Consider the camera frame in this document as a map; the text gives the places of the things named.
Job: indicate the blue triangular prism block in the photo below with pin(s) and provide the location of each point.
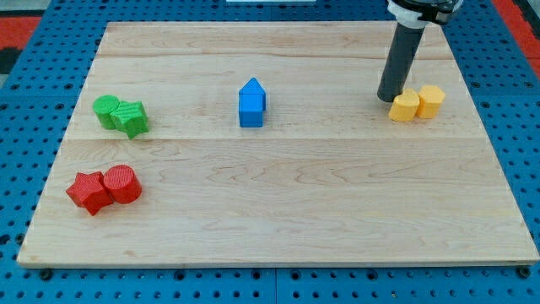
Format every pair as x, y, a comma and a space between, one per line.
253, 87

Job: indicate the blue cube block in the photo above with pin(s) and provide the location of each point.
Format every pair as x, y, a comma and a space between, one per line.
251, 109

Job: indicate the yellow heart block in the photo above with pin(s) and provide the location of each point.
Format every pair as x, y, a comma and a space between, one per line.
404, 106

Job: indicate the wooden board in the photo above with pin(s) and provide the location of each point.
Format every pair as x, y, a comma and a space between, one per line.
328, 181

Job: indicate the green star block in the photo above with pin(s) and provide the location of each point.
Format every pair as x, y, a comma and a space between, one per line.
130, 118

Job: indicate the grey cylindrical pointer tool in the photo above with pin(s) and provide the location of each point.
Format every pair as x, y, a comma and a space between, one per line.
404, 46

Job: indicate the red star block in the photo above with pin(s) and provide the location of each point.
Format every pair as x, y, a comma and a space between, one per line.
88, 192

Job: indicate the yellow hexagon block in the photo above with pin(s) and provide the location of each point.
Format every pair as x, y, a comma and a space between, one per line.
431, 98

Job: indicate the red cylinder block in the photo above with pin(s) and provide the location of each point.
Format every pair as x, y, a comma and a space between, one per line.
122, 184

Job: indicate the green cylinder block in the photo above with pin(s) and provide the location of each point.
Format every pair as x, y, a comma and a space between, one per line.
103, 106

